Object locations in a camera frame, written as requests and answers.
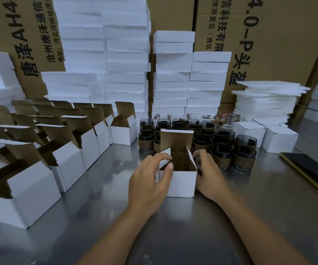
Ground rows of open white cartons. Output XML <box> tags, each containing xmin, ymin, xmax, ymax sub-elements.
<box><xmin>0</xmin><ymin>97</ymin><xmax>138</xmax><ymax>230</ymax></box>

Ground black phone with yellow case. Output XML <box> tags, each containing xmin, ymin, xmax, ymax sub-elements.
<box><xmin>279</xmin><ymin>152</ymin><xmax>318</xmax><ymax>195</ymax></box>

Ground person's right hand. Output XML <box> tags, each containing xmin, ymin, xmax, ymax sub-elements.
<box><xmin>192</xmin><ymin>149</ymin><xmax>233</xmax><ymax>203</ymax></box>

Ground person's right forearm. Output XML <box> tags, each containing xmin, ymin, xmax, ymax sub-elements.
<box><xmin>216</xmin><ymin>190</ymin><xmax>312</xmax><ymax>265</ymax></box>

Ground large brown plain carton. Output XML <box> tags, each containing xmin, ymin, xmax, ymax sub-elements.
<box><xmin>147</xmin><ymin>0</ymin><xmax>197</xmax><ymax>34</ymax></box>

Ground white carton box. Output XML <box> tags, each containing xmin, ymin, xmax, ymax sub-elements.
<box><xmin>234</xmin><ymin>121</ymin><xmax>266</xmax><ymax>148</ymax></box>
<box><xmin>159</xmin><ymin>129</ymin><xmax>198</xmax><ymax>198</ymax></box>
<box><xmin>261</xmin><ymin>125</ymin><xmax>299</xmax><ymax>154</ymax></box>

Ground stack of white foam sheets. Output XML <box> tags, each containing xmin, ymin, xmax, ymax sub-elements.
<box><xmin>231</xmin><ymin>80</ymin><xmax>311</xmax><ymax>125</ymax></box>

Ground closed white carton box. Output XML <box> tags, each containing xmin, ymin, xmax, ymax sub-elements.
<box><xmin>234</xmin><ymin>121</ymin><xmax>266</xmax><ymax>148</ymax></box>
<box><xmin>261</xmin><ymin>125</ymin><xmax>299</xmax><ymax>154</ymax></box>

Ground person's left forearm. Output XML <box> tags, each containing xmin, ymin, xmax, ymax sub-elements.
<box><xmin>77</xmin><ymin>210</ymin><xmax>156</xmax><ymax>265</ymax></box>

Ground large brown printed carton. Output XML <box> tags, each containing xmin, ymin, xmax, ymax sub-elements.
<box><xmin>194</xmin><ymin>0</ymin><xmax>318</xmax><ymax>105</ymax></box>
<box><xmin>0</xmin><ymin>0</ymin><xmax>66</xmax><ymax>99</ymax></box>

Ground group of sleeved glass cups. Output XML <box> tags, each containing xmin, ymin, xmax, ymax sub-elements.
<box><xmin>137</xmin><ymin>112</ymin><xmax>258</xmax><ymax>171</ymax></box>

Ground person's left hand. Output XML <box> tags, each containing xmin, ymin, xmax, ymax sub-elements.
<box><xmin>128</xmin><ymin>153</ymin><xmax>174</xmax><ymax>218</ymax></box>

